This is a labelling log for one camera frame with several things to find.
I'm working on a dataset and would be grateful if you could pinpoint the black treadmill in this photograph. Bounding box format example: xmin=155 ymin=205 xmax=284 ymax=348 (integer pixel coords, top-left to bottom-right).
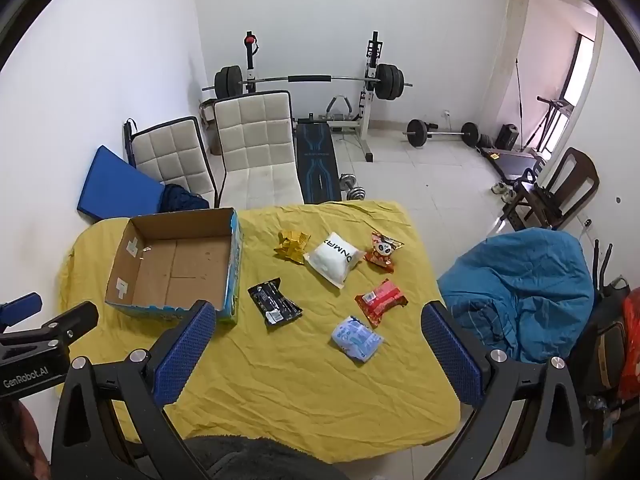
xmin=475 ymin=95 xmax=573 ymax=186

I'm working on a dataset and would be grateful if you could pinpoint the white pillow packet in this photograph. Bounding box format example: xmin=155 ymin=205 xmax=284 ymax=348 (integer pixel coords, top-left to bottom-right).
xmin=303 ymin=232 xmax=361 ymax=289

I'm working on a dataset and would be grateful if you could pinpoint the orange red bag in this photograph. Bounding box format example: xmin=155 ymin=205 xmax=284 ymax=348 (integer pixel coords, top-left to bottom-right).
xmin=617 ymin=287 xmax=640 ymax=401

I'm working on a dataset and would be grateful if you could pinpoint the grey cable row handle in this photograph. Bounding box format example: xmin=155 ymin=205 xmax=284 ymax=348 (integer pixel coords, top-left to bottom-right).
xmin=326 ymin=95 xmax=355 ymax=121

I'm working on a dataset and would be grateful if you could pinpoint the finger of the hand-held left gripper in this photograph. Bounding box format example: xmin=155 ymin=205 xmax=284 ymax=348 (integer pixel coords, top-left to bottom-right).
xmin=0 ymin=301 xmax=99 ymax=350
xmin=0 ymin=292 xmax=43 ymax=329

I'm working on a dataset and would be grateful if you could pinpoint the thin black pole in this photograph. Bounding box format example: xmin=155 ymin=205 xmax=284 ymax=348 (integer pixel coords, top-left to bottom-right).
xmin=514 ymin=57 xmax=524 ymax=126

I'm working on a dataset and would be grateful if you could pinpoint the black bag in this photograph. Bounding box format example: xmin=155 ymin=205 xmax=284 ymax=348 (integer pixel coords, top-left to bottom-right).
xmin=570 ymin=280 xmax=632 ymax=401

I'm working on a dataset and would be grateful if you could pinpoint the dark blue cloth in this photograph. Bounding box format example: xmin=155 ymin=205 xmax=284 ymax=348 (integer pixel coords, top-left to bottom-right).
xmin=159 ymin=183 xmax=211 ymax=213

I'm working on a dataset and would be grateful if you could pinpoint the short barbell with black plates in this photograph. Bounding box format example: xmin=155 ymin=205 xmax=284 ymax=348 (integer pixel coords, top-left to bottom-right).
xmin=404 ymin=118 xmax=481 ymax=149

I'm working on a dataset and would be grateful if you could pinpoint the black snack packet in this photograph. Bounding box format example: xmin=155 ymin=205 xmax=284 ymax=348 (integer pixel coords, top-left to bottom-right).
xmin=247 ymin=278 xmax=304 ymax=329

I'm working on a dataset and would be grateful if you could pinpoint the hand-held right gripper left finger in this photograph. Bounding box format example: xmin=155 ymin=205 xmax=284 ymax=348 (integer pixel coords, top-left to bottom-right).
xmin=51 ymin=300 xmax=217 ymax=480

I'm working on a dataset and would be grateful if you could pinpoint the chrome dumbbell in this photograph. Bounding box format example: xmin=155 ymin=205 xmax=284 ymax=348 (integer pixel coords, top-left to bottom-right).
xmin=339 ymin=174 xmax=367 ymax=201

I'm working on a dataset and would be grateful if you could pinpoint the white barbell rack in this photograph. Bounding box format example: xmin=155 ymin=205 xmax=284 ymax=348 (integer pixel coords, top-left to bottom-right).
xmin=242 ymin=31 xmax=386 ymax=163

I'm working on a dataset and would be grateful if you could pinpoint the red snack packet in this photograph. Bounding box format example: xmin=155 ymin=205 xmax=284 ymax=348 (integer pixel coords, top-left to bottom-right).
xmin=354 ymin=279 xmax=409 ymax=329

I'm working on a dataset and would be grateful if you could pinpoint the panda print snack packet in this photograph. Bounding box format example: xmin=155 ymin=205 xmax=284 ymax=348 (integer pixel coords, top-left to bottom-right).
xmin=363 ymin=231 xmax=405 ymax=274

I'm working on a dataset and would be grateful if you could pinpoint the cardboard box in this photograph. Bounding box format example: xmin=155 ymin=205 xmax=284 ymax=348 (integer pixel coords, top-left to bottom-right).
xmin=104 ymin=207 xmax=244 ymax=325

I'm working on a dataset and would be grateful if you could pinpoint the blue foam mat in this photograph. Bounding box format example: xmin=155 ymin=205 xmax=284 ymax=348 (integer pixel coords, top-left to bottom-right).
xmin=76 ymin=145 xmax=166 ymax=222

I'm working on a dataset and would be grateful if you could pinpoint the blue duvet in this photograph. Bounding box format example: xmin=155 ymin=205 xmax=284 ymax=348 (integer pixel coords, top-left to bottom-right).
xmin=438 ymin=228 xmax=596 ymax=365

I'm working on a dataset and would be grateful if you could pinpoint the dark fuzzy clothing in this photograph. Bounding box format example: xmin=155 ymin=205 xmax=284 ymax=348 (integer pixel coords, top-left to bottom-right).
xmin=185 ymin=435 xmax=351 ymax=480

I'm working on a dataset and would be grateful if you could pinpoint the light blue snack packet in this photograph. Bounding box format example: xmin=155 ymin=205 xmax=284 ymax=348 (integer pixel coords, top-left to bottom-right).
xmin=330 ymin=315 xmax=385 ymax=362

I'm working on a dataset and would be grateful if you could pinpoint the yellow tablecloth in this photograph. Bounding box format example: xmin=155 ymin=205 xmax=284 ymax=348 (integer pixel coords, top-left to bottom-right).
xmin=58 ymin=200 xmax=462 ymax=465

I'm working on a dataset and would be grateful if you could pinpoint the black blue weight bench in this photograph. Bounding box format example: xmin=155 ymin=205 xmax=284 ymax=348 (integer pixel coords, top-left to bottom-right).
xmin=294 ymin=117 xmax=341 ymax=205

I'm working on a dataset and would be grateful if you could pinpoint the long barbell with black plates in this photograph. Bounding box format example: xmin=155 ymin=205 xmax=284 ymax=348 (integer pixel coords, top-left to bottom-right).
xmin=201 ymin=64 xmax=413 ymax=101

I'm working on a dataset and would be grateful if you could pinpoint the black speaker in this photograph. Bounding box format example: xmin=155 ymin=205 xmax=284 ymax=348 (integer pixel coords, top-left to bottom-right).
xmin=495 ymin=124 xmax=521 ymax=151

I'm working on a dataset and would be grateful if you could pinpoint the large white padded chair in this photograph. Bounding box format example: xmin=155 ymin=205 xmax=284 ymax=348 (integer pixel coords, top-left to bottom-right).
xmin=212 ymin=91 xmax=304 ymax=209

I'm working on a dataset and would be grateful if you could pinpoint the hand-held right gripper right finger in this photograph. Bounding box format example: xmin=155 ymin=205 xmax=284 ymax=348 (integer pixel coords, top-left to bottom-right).
xmin=421 ymin=301 xmax=586 ymax=480

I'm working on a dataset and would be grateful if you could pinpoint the dark wooden chair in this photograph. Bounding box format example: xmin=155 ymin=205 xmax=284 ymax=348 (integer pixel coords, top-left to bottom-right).
xmin=500 ymin=147 xmax=601 ymax=233

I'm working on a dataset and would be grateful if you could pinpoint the small white padded chair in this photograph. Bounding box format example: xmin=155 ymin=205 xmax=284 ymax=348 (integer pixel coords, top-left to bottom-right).
xmin=127 ymin=116 xmax=218 ymax=208

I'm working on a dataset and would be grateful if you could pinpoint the yellow snack packet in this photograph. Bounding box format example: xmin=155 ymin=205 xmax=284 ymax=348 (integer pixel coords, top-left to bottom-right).
xmin=273 ymin=230 xmax=311 ymax=264

